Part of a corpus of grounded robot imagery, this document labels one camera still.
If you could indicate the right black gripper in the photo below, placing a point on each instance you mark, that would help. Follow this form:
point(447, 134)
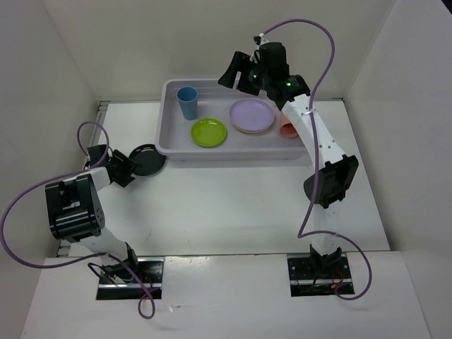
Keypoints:
point(240, 61)

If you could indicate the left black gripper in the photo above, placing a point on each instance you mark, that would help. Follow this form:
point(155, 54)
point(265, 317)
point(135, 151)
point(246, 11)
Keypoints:
point(128, 165)

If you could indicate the black plate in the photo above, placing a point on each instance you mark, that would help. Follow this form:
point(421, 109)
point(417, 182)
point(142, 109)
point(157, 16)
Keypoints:
point(147, 159)

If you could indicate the purple plastic plate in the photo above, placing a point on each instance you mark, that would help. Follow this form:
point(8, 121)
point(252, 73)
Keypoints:
point(251, 114)

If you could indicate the blue plastic cup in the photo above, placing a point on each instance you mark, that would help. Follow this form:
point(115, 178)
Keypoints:
point(188, 102)

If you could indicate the orange plastic plate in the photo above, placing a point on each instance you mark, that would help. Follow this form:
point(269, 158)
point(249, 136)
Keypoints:
point(249, 132)

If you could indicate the green plastic plate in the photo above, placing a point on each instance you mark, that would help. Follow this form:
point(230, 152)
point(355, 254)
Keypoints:
point(208, 132)

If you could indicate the coral plastic cup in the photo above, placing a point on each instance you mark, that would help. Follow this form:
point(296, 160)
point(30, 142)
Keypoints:
point(286, 129)

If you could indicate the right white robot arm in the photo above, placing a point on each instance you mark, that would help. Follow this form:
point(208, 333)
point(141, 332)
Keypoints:
point(333, 169)

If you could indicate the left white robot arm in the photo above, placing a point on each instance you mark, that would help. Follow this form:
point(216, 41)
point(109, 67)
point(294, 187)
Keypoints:
point(75, 213)

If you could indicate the lavender plastic bin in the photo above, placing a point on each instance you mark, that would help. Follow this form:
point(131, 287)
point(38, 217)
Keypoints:
point(173, 137)

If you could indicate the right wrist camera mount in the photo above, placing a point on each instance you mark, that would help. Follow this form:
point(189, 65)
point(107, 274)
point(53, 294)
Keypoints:
point(259, 40)

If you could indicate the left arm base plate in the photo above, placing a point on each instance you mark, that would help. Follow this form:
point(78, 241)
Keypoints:
point(150, 272)

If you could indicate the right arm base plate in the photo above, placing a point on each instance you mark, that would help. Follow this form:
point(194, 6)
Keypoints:
point(305, 282)

